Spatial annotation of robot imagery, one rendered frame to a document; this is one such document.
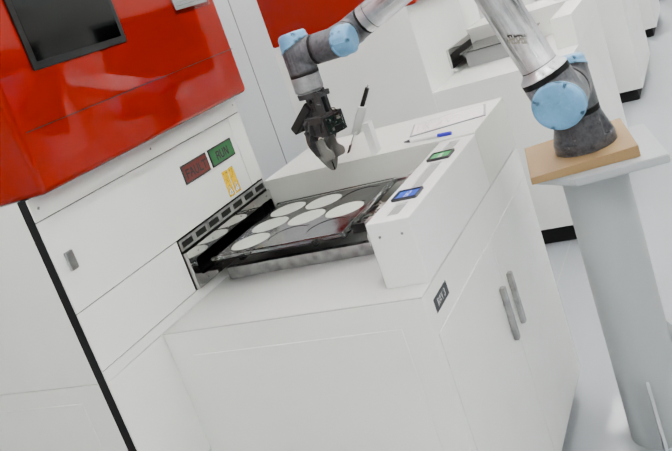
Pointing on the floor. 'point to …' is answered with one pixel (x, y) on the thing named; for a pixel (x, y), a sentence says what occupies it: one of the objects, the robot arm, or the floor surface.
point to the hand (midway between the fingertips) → (331, 165)
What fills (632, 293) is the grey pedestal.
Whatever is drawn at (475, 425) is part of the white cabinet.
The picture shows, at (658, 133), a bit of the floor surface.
